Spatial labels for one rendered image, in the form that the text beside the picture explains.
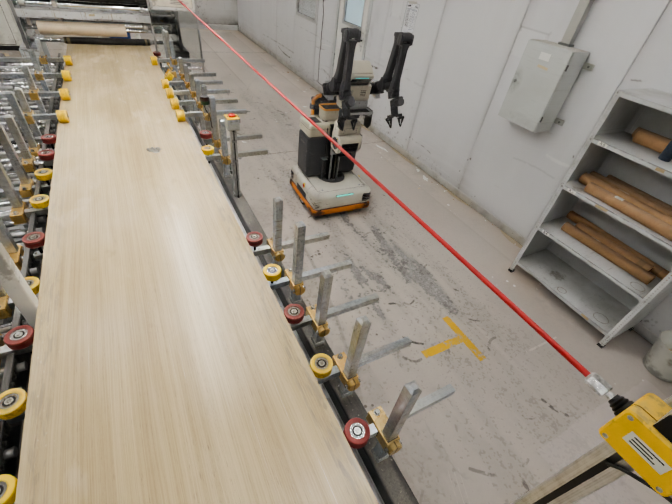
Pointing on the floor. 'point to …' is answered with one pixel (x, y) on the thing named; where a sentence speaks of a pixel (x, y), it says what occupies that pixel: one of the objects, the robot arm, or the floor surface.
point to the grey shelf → (607, 220)
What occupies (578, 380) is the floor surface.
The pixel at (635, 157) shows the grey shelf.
